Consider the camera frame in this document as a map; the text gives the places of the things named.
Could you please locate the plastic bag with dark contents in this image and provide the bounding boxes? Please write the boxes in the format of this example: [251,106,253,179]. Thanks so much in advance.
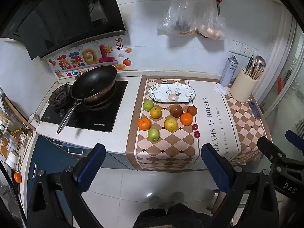
[163,0,202,36]

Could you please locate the large dark red fruit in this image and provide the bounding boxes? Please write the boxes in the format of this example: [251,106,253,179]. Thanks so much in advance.
[170,104,183,118]

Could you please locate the checkered table mat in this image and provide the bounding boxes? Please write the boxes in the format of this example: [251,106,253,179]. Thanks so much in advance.
[126,75,273,173]

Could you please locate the beige utensil holder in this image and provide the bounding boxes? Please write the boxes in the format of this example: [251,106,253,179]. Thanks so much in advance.
[230,67,259,103]

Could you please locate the green apple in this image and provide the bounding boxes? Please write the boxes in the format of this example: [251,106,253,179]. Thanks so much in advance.
[142,99,155,111]
[147,128,160,141]

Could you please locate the yellow citrus with dark mark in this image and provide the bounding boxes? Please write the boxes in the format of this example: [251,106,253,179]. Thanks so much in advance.
[150,107,162,119]

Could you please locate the blue cabinet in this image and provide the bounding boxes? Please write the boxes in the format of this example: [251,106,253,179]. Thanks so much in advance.
[21,134,100,219]

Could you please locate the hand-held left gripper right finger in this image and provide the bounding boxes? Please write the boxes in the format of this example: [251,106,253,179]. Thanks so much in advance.
[201,143,279,228]

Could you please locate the grey slipper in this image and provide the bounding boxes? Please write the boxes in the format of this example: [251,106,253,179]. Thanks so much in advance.
[170,191,185,206]
[147,195,162,208]

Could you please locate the white mug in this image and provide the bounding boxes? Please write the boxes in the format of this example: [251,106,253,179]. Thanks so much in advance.
[28,113,40,127]

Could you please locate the white tissue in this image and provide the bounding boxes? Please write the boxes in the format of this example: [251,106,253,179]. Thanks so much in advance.
[214,83,231,95]

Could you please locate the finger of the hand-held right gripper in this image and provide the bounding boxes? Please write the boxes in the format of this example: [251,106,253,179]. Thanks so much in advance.
[257,136,289,165]
[286,130,304,149]

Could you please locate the black gas stove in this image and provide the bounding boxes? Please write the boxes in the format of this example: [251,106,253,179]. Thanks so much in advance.
[40,80,129,133]

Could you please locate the plastic bag with eggs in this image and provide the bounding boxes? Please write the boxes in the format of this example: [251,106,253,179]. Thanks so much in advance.
[195,0,226,41]

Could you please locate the colourful wall sticker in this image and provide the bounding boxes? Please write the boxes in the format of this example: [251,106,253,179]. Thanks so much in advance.
[46,38,132,79]

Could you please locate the black wok with metal handle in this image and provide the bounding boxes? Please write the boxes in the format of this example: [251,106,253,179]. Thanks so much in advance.
[56,65,118,135]

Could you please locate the metal ladle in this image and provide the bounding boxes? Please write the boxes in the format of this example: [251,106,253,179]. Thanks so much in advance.
[255,55,266,75]

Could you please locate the orange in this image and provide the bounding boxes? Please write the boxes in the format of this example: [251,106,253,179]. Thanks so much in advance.
[138,117,152,131]
[180,112,193,126]

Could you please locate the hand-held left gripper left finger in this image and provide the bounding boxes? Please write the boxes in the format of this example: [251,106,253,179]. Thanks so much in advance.
[27,143,106,228]

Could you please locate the black range hood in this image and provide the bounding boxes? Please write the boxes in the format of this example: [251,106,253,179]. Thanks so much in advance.
[0,0,127,60]

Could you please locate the person's legs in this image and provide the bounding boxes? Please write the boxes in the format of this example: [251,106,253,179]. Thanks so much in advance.
[136,203,212,228]

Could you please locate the grey spray can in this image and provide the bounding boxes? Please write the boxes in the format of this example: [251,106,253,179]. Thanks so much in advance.
[220,55,238,87]

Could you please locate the bundle of chopsticks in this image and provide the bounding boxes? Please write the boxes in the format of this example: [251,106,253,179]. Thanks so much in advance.
[250,58,264,80]

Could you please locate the cluttered side shelf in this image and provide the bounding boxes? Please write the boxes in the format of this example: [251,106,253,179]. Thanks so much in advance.
[0,114,32,169]

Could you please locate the plain yellow lemon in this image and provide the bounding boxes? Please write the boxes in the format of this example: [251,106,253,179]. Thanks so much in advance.
[164,117,178,132]

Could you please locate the floral oval plate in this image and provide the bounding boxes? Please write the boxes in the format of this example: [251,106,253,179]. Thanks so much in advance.
[149,84,197,104]

